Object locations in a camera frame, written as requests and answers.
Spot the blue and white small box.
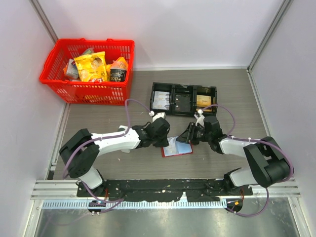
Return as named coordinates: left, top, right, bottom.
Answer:
left=63, top=59, right=79, bottom=79

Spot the red plastic shopping basket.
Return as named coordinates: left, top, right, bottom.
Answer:
left=39, top=38, right=135, bottom=106

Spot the yellow snack bag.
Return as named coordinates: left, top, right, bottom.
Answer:
left=74, top=51, right=108, bottom=82

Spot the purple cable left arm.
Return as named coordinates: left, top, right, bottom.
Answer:
left=62, top=98, right=155, bottom=218

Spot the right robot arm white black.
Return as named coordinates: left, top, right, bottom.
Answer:
left=176, top=116, right=293, bottom=195

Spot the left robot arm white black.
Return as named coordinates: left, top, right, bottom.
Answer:
left=59, top=117, right=170, bottom=197

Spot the black three-compartment card tray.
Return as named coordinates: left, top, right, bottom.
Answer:
left=150, top=82, right=217, bottom=117

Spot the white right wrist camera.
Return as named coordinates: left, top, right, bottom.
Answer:
left=194, top=109, right=205, bottom=127

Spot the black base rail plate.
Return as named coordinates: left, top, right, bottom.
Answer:
left=92, top=179, right=253, bottom=202

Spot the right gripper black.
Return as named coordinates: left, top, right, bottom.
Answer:
left=176, top=122, right=212, bottom=145

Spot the red leather card holder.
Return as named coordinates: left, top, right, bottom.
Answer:
left=161, top=137, right=193, bottom=158

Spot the silver VIP cards stack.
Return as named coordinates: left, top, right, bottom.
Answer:
left=152, top=91, right=170, bottom=110

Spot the gold VIP cards stack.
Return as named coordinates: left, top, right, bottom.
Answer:
left=196, top=95, right=212, bottom=111

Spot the black VIP cards stack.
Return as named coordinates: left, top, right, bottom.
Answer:
left=175, top=94, right=191, bottom=112

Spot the orange snack bag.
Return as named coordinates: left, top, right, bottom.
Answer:
left=111, top=56, right=128, bottom=71

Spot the white plastic bottle black cap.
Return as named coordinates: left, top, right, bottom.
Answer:
left=118, top=125, right=128, bottom=132

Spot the black instant noodle cup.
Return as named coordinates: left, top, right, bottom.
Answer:
left=110, top=68, right=127, bottom=82

